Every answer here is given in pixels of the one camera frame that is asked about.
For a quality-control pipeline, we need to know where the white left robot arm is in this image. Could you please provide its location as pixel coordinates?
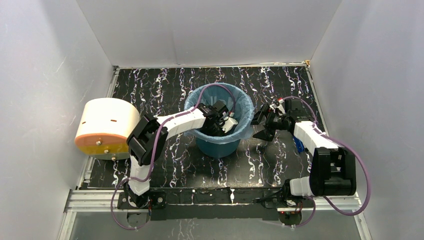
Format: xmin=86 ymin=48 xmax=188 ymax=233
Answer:
xmin=123 ymin=101 xmax=238 ymax=209

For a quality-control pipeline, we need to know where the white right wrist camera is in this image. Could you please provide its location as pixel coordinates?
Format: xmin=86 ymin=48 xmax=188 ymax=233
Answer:
xmin=269 ymin=98 xmax=286 ymax=116

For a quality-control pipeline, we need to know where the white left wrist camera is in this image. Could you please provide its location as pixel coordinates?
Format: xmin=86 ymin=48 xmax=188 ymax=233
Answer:
xmin=221 ymin=112 xmax=238 ymax=134

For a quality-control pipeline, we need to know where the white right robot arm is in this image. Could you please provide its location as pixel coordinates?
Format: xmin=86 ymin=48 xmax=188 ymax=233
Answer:
xmin=251 ymin=97 xmax=357 ymax=207

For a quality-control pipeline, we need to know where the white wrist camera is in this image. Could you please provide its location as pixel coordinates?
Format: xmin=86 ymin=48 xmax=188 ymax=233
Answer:
xmin=221 ymin=112 xmax=238 ymax=134
xmin=269 ymin=98 xmax=286 ymax=116

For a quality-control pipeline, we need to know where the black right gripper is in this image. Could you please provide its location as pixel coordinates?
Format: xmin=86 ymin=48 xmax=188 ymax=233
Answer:
xmin=244 ymin=103 xmax=289 ymax=142

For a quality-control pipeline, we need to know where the teal plastic trash bin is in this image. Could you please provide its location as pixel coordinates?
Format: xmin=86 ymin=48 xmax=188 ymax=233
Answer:
xmin=195 ymin=138 xmax=241 ymax=159

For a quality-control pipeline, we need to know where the light blue plastic bag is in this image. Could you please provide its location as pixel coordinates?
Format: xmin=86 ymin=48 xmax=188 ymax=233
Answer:
xmin=184 ymin=82 xmax=255 ymax=145

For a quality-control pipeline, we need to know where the blue stapler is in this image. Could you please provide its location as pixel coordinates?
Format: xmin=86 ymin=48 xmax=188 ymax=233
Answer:
xmin=293 ymin=136 xmax=305 ymax=154

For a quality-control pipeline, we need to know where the cream orange round container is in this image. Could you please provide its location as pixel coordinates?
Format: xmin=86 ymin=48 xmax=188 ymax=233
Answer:
xmin=74 ymin=97 xmax=140 ymax=161

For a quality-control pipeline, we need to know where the black front mounting rail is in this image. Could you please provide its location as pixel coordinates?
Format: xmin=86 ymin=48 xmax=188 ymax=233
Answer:
xmin=116 ymin=187 xmax=313 ymax=221

